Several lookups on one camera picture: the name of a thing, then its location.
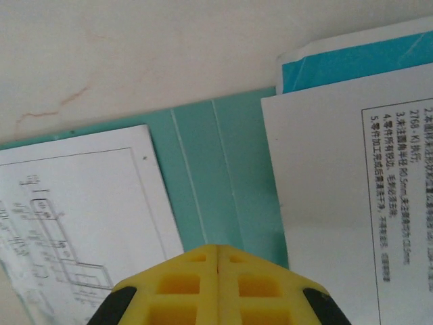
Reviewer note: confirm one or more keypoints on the drawing sheet with red stamp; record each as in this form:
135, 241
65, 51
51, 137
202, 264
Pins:
101, 203

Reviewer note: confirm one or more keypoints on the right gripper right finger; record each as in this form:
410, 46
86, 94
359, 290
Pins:
264, 291

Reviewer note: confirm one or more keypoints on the drawing sheet with text notes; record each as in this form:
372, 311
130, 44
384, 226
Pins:
321, 203

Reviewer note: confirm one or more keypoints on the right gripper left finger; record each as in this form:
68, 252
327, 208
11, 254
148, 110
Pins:
179, 291

